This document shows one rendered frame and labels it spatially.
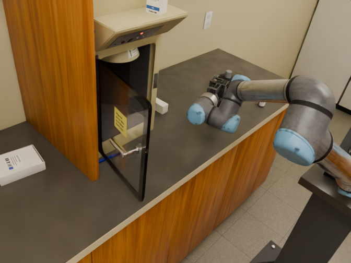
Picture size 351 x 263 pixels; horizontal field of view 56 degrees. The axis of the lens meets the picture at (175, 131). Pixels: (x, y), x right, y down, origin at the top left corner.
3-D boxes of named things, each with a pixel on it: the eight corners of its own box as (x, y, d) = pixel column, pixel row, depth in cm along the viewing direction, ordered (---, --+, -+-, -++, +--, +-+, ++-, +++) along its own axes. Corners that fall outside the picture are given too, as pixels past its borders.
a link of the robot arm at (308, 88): (331, 61, 83) (226, 71, 128) (314, 100, 82) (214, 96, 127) (358, 83, 88) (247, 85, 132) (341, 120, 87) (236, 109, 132)
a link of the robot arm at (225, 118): (244, 106, 120) (217, 95, 123) (232, 133, 120) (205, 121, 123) (245, 111, 128) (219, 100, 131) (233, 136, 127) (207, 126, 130)
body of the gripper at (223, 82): (231, 80, 140) (220, 92, 131) (226, 97, 145) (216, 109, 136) (214, 74, 142) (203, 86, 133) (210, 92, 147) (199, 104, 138)
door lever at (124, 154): (123, 138, 105) (123, 131, 103) (139, 155, 99) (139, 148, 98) (108, 143, 102) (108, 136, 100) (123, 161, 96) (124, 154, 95)
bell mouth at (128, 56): (82, 49, 123) (81, 35, 120) (119, 39, 134) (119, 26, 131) (112, 67, 114) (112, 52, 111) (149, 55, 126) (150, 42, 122)
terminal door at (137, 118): (100, 151, 128) (97, 56, 103) (143, 203, 110) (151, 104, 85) (98, 152, 127) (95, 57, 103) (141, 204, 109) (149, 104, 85)
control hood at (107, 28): (90, 49, 102) (89, 18, 96) (163, 30, 123) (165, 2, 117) (114, 63, 97) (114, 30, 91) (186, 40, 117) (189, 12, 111)
